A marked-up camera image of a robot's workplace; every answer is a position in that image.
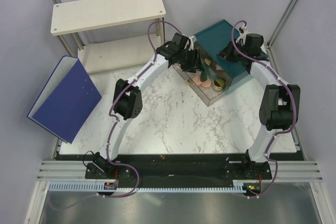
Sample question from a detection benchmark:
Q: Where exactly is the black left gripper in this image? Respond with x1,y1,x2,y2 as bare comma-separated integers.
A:
177,48,204,74

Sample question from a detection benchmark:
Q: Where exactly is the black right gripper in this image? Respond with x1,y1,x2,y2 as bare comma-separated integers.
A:
216,39,247,64

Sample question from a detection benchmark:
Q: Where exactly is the smoked clear drawer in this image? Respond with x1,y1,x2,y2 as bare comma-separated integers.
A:
194,42,233,88
173,64,228,106

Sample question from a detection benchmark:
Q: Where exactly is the pink makeup sponge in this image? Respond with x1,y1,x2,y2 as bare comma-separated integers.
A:
193,75,202,86
201,80,212,88

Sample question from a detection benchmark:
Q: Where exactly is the gold cosmetic jar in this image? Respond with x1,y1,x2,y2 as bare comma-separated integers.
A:
213,78,226,92

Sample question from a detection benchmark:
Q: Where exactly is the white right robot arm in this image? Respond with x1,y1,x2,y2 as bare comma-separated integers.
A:
218,32,300,179

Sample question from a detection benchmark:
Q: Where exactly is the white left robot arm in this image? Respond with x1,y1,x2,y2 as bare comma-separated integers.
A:
85,33,204,179

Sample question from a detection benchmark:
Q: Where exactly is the teal drawer cabinet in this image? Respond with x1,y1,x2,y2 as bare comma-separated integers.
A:
195,19,251,94

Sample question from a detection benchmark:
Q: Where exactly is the white two-tier shelf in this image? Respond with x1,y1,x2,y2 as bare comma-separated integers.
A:
50,0,166,73

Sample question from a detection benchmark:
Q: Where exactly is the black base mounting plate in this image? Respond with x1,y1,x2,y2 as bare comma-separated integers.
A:
56,151,304,188

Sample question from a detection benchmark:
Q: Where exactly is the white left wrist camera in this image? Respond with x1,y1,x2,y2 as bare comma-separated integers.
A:
188,35,197,50

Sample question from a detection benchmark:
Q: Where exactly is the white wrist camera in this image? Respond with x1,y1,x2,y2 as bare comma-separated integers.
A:
188,35,197,50
235,26,250,45

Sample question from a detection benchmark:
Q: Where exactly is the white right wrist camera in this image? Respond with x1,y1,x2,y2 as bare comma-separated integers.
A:
235,26,250,45

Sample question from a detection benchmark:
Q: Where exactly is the blue ring binder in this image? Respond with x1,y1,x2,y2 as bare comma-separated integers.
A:
27,56,102,143

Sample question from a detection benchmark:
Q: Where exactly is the aluminium front rail frame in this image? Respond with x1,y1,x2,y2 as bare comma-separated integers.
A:
25,151,323,223

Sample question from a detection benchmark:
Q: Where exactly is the light blue cable duct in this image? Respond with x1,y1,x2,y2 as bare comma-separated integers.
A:
48,181,246,193

